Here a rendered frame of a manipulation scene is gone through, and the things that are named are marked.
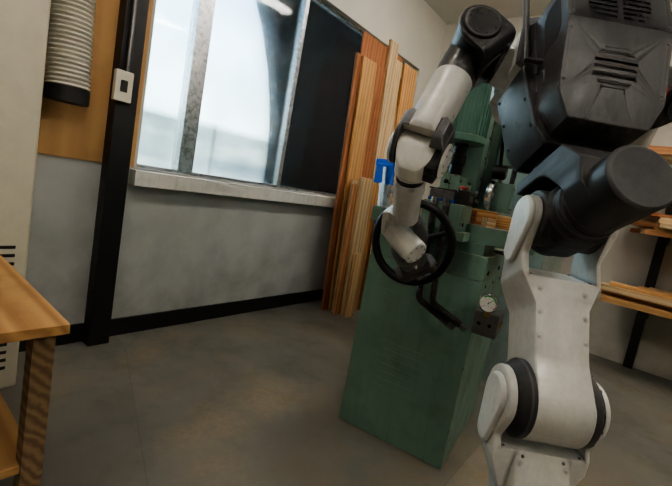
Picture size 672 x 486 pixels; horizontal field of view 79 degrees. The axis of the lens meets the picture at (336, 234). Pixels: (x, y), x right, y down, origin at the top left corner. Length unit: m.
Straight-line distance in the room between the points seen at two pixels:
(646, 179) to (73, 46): 1.83
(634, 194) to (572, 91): 0.24
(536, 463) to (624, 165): 0.54
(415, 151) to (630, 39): 0.43
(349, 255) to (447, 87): 2.23
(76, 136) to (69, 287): 0.68
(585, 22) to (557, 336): 0.58
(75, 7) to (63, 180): 0.69
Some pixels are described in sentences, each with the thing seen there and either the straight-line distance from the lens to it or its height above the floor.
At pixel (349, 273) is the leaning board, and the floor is 0.32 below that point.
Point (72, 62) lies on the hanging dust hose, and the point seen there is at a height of 1.22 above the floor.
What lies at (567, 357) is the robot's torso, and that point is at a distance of 0.89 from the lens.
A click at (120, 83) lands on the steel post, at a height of 1.21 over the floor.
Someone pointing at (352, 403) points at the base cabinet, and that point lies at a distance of 1.82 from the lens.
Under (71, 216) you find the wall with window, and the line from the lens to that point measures 2.17.
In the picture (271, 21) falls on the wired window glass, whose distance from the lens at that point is 2.86.
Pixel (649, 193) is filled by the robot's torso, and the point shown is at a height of 1.02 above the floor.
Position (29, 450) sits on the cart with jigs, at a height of 0.22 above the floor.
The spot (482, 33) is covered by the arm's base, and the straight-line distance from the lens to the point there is 1.00.
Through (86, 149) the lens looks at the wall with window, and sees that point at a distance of 2.14.
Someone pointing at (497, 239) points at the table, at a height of 0.87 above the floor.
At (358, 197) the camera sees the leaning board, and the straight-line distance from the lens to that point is 3.02.
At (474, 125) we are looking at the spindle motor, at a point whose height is 1.26.
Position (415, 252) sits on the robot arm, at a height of 0.82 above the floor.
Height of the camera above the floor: 0.95
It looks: 7 degrees down
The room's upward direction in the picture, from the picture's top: 10 degrees clockwise
